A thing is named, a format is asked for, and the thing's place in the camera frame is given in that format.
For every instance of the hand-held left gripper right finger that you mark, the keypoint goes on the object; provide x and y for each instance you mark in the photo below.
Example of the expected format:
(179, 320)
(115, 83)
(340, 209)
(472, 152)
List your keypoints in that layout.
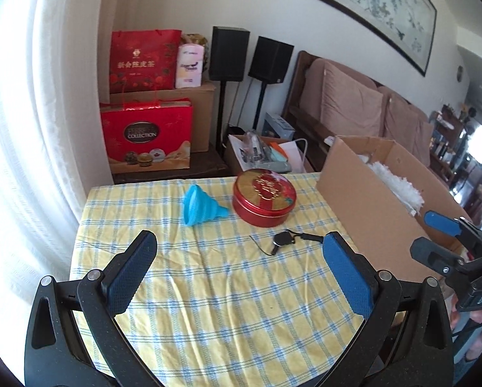
(345, 276)

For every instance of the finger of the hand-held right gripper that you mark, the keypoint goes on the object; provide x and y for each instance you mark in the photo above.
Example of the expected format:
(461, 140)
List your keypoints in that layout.
(436, 256)
(442, 221)

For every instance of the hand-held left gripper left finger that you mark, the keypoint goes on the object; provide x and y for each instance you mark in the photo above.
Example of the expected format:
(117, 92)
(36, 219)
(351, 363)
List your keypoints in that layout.
(132, 270)

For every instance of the white fluffy duster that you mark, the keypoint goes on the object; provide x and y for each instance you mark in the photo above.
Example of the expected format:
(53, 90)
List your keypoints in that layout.
(398, 183)

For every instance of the large cardboard box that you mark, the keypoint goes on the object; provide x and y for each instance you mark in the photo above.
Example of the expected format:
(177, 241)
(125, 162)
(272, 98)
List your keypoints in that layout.
(357, 201)

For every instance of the cluttered wooden shelf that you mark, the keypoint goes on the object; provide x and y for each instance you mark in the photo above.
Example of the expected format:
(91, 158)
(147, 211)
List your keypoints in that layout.
(450, 141)

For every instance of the blue collapsible funnel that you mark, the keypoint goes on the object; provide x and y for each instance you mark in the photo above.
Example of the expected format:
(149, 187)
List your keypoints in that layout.
(202, 205)

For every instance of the yellow blue checkered tablecloth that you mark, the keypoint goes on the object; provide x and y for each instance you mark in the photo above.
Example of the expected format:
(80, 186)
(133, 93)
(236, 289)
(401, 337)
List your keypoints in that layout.
(224, 298)

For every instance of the tan sofa cushion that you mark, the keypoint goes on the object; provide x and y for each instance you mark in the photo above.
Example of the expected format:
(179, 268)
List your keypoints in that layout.
(345, 96)
(406, 121)

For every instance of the red round tin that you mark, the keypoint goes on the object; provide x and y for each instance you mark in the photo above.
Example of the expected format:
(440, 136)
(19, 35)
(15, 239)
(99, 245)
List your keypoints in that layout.
(263, 199)

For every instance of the red chocolate gift box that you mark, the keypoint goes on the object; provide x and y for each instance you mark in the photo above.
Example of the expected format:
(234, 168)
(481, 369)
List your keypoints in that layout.
(146, 137)

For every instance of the open box of clutter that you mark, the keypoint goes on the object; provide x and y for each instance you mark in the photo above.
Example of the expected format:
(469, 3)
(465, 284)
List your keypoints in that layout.
(261, 153)

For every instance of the brown wooden sofa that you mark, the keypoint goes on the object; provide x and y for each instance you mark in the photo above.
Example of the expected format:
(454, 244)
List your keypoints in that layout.
(301, 129)

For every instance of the blue grey box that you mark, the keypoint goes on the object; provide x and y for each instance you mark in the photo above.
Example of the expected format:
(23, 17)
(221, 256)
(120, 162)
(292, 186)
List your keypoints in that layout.
(279, 125)

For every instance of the closed brown cardboard box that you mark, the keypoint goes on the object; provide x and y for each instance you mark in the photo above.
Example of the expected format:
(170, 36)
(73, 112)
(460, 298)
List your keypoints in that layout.
(203, 117)

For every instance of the white sheer curtain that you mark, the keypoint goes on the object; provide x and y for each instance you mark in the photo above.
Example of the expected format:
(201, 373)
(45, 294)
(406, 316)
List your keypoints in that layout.
(31, 129)

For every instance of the black speaker stand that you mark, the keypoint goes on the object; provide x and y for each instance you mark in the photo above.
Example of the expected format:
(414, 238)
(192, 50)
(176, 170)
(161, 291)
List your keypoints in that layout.
(259, 105)
(222, 117)

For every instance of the tall red gift bag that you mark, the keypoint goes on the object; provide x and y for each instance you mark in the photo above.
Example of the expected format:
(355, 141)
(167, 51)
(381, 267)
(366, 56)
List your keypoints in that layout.
(144, 62)

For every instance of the white pink packet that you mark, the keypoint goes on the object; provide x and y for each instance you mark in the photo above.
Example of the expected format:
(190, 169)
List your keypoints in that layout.
(189, 68)

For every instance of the framed landscape painting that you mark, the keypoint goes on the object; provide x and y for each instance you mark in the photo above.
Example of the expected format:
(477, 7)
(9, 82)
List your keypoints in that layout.
(382, 12)

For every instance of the black speaker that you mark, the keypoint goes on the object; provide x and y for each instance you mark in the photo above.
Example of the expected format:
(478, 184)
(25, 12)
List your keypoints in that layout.
(270, 60)
(228, 54)

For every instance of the small wall clock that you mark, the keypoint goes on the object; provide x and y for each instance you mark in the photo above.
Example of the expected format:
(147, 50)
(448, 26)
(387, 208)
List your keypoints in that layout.
(460, 73)

